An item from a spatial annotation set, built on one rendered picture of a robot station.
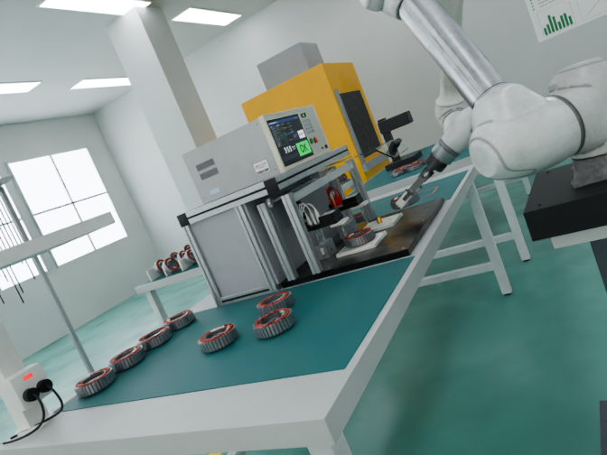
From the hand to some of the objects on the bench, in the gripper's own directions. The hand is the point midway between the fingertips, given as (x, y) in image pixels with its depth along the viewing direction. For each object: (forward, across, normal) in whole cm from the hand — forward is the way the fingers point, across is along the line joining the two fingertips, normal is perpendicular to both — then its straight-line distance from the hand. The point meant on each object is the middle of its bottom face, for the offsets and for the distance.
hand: (405, 199), depth 189 cm
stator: (+38, -82, +11) cm, 91 cm away
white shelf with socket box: (+67, -102, +27) cm, 125 cm away
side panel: (+51, -44, +18) cm, 70 cm away
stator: (+30, -65, +6) cm, 71 cm away
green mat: (+37, -76, +10) cm, 85 cm away
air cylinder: (+28, -24, +7) cm, 37 cm away
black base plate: (+17, -12, -1) cm, 21 cm away
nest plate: (+15, -24, 0) cm, 28 cm away
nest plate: (+15, 0, 0) cm, 15 cm away
